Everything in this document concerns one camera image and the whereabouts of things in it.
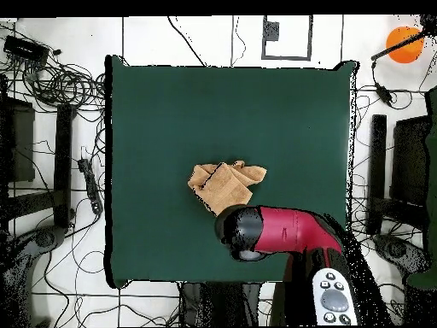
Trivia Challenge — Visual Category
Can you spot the orange ball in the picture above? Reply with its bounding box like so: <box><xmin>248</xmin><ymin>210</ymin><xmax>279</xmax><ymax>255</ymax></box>
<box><xmin>385</xmin><ymin>26</ymin><xmax>425</xmax><ymax>65</ymax></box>

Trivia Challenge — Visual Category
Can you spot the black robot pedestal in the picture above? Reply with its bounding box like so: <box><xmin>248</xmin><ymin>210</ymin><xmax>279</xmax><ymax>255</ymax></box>
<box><xmin>178</xmin><ymin>281</ymin><xmax>262</xmax><ymax>327</ymax></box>

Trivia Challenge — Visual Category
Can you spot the dark green table cloth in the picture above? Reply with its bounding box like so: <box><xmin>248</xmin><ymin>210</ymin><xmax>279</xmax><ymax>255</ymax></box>
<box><xmin>104</xmin><ymin>54</ymin><xmax>358</xmax><ymax>290</ymax></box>

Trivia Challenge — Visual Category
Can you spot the black power adapter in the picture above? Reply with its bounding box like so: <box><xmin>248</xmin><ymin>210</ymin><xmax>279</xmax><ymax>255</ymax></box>
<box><xmin>374</xmin><ymin>83</ymin><xmax>393</xmax><ymax>105</ymax></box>

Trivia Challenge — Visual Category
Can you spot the black electronics box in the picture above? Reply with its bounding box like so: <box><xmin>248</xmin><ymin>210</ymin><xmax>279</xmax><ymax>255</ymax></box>
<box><xmin>3</xmin><ymin>34</ymin><xmax>50</xmax><ymax>64</ymax></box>

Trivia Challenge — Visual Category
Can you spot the black power strip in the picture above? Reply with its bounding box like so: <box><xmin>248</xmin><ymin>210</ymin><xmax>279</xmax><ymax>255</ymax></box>
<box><xmin>77</xmin><ymin>157</ymin><xmax>104</xmax><ymax>215</ymax></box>

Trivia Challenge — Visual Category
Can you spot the dark flat panel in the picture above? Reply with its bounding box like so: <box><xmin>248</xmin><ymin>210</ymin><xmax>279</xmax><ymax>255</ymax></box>
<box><xmin>0</xmin><ymin>97</ymin><xmax>36</xmax><ymax>184</ymax></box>
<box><xmin>389</xmin><ymin>114</ymin><xmax>432</xmax><ymax>206</ymax></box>

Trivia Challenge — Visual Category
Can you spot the yellow terry towel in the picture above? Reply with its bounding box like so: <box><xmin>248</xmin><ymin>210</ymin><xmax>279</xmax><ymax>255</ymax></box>
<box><xmin>187</xmin><ymin>160</ymin><xmax>268</xmax><ymax>217</ymax></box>

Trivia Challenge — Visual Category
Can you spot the black rod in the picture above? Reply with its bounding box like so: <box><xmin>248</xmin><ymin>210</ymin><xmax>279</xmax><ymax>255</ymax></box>
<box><xmin>370</xmin><ymin>28</ymin><xmax>437</xmax><ymax>62</ymax></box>

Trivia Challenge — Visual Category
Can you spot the grey square tape outline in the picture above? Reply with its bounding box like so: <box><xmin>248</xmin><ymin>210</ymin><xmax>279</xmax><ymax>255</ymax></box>
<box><xmin>261</xmin><ymin>15</ymin><xmax>313</xmax><ymax>62</ymax></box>

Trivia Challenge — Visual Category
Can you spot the tangle of black cables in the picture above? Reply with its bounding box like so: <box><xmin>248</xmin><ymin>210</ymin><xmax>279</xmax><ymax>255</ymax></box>
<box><xmin>20</xmin><ymin>50</ymin><xmax>107</xmax><ymax>114</ymax></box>

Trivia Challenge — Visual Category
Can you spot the black stand bar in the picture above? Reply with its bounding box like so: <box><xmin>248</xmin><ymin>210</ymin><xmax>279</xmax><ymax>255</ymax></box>
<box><xmin>53</xmin><ymin>103</ymin><xmax>77</xmax><ymax>229</ymax></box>
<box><xmin>366</xmin><ymin>114</ymin><xmax>387</xmax><ymax>237</ymax></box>

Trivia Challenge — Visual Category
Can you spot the grey stand base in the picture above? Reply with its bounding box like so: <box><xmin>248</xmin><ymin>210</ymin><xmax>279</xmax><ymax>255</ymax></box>
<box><xmin>0</xmin><ymin>225</ymin><xmax>67</xmax><ymax>327</ymax></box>
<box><xmin>372</xmin><ymin>233</ymin><xmax>432</xmax><ymax>276</ymax></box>

